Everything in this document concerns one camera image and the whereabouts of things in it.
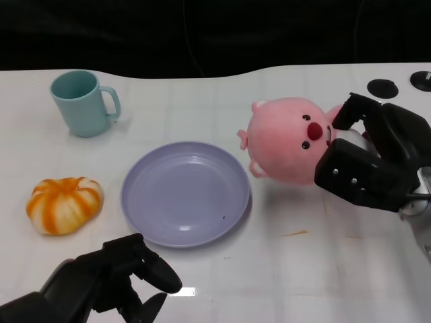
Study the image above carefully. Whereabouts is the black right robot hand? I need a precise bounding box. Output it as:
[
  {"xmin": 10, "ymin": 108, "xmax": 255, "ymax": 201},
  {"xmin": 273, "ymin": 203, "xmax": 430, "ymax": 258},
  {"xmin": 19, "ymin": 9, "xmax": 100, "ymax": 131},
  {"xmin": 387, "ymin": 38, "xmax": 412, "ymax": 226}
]
[{"xmin": 314, "ymin": 92, "xmax": 431, "ymax": 213}]

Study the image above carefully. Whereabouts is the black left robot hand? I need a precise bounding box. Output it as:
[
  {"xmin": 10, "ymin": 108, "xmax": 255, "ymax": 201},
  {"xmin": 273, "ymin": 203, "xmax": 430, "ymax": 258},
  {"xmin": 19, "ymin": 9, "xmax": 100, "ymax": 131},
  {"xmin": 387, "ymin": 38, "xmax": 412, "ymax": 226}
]
[{"xmin": 40, "ymin": 233, "xmax": 183, "ymax": 323}]

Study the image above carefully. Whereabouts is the pink plush beaver doll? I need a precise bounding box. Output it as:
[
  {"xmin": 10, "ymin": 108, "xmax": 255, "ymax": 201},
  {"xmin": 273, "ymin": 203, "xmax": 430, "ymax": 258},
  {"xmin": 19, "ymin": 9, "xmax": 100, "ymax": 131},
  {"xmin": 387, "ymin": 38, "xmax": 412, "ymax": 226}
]
[{"xmin": 236, "ymin": 97, "xmax": 373, "ymax": 188}]

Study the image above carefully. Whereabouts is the lavender plastic plate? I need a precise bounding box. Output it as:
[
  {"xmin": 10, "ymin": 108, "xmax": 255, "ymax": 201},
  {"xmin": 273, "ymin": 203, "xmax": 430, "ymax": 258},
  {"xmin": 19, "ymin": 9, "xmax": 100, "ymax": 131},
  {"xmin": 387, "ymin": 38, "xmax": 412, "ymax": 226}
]
[{"xmin": 120, "ymin": 141, "xmax": 251, "ymax": 249}]

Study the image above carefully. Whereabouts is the black round table grommet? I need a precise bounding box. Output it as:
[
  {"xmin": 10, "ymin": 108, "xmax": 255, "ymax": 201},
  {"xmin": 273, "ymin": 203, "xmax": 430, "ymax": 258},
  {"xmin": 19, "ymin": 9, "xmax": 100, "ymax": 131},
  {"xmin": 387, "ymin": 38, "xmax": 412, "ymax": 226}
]
[
  {"xmin": 409, "ymin": 71, "xmax": 431, "ymax": 91},
  {"xmin": 366, "ymin": 79, "xmax": 399, "ymax": 99}
]

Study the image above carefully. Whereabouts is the orange white plush pumpkin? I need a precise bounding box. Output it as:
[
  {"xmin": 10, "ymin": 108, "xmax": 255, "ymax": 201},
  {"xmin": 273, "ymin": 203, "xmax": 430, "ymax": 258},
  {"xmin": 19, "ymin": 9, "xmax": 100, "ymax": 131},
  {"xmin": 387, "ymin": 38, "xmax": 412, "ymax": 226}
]
[{"xmin": 26, "ymin": 176, "xmax": 104, "ymax": 236}]

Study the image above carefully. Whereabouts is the teal plastic mug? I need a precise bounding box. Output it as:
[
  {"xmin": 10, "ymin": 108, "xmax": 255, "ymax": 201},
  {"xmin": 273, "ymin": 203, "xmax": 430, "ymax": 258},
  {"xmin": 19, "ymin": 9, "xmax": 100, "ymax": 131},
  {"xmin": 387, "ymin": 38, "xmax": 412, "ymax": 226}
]
[{"xmin": 50, "ymin": 69, "xmax": 121, "ymax": 138}]

